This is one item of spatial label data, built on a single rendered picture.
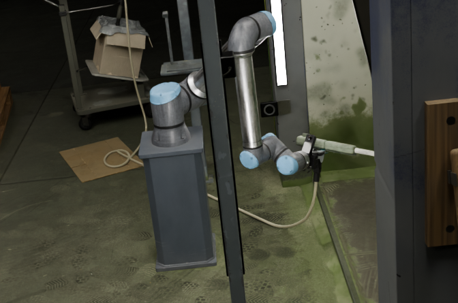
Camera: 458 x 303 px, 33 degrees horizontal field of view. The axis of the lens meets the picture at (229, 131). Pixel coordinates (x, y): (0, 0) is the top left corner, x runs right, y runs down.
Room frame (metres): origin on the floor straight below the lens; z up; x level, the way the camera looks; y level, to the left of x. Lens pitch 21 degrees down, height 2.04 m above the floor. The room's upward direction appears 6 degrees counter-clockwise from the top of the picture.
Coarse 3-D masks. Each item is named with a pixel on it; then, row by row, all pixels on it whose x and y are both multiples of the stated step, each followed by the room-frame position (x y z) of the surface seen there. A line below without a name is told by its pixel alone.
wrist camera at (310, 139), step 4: (308, 136) 3.43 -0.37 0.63; (312, 136) 3.42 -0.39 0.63; (308, 140) 3.42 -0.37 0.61; (312, 140) 3.41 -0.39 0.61; (304, 144) 3.41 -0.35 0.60; (308, 144) 3.40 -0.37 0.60; (312, 144) 3.39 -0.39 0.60; (304, 148) 3.40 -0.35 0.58; (308, 148) 3.39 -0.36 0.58; (312, 148) 3.39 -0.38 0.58; (308, 152) 3.37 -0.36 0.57
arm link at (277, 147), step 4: (264, 136) 3.32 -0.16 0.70; (268, 136) 3.32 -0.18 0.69; (272, 136) 3.32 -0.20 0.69; (276, 136) 3.34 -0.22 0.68; (264, 140) 3.30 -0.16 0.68; (268, 140) 3.30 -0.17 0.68; (272, 140) 3.30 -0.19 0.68; (276, 140) 3.31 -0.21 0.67; (268, 144) 3.27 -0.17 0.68; (272, 144) 3.28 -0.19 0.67; (276, 144) 3.29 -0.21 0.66; (280, 144) 3.29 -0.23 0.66; (284, 144) 3.31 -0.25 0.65; (272, 148) 3.26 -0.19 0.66; (276, 148) 3.27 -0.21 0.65; (280, 148) 3.27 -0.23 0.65; (284, 148) 3.28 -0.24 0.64; (288, 148) 3.29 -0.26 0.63; (272, 152) 3.25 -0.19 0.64; (276, 152) 3.27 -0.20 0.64; (280, 152) 3.26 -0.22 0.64; (272, 156) 3.26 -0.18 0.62; (276, 156) 3.26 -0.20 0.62; (268, 160) 3.26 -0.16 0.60
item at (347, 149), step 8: (304, 136) 3.57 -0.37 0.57; (296, 144) 3.56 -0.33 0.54; (320, 144) 3.49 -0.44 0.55; (328, 144) 3.46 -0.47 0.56; (336, 144) 3.44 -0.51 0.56; (344, 144) 3.43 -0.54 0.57; (336, 152) 3.43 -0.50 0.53; (344, 152) 3.41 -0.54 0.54; (352, 152) 3.39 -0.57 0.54; (360, 152) 3.38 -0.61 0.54; (368, 152) 3.36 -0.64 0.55; (320, 168) 3.49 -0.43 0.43
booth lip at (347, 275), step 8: (320, 192) 4.00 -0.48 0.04; (320, 200) 3.90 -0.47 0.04; (328, 216) 3.71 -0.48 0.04; (328, 224) 3.62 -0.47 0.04; (336, 240) 3.44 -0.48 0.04; (336, 248) 3.37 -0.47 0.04; (344, 264) 3.21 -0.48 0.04; (344, 272) 3.15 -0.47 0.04; (352, 288) 3.00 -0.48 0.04; (352, 296) 2.95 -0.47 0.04
